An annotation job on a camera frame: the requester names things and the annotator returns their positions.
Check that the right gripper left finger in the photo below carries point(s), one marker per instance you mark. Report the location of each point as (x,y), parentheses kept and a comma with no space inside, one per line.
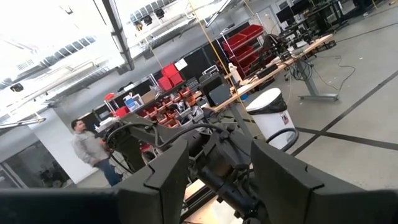
(161,193)

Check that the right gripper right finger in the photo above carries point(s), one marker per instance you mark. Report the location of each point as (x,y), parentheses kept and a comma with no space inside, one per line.
(280,186)

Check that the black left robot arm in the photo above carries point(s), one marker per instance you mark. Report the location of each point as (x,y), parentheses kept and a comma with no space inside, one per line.
(217,149)

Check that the white trash can black bag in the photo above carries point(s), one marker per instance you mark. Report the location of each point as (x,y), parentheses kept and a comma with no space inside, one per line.
(270,121)

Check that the small parts bin rack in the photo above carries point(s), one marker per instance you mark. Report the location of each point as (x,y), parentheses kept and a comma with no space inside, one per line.
(174,109)

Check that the person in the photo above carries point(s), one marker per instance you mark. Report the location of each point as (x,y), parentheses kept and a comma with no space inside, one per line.
(88,149)

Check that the red boxes stack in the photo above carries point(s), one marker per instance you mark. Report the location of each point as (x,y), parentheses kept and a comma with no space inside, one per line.
(169,74)

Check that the long wooden desk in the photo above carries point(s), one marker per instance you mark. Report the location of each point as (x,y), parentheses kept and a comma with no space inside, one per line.
(317,43)

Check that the red storage bin shelf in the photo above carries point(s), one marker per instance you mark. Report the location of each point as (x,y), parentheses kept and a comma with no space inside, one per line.
(242,40)

